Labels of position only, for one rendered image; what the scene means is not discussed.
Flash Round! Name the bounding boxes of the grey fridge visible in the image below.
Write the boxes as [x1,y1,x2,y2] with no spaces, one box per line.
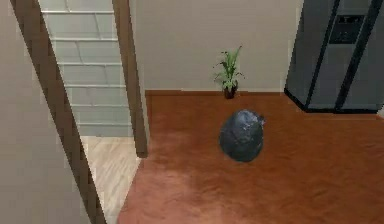
[283,0,384,114]

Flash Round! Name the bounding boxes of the brown door frame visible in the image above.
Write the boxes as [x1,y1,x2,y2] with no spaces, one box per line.
[9,0,150,224]

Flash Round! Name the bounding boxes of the dark grey rubbish bag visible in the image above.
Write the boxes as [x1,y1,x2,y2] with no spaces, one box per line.
[218,109,267,164]

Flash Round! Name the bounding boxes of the green house plant in pot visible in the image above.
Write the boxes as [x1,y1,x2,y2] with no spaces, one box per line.
[213,45,246,100]

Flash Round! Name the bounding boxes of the black fridge handle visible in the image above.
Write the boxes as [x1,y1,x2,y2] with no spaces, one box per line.
[333,0,384,112]
[304,0,342,110]

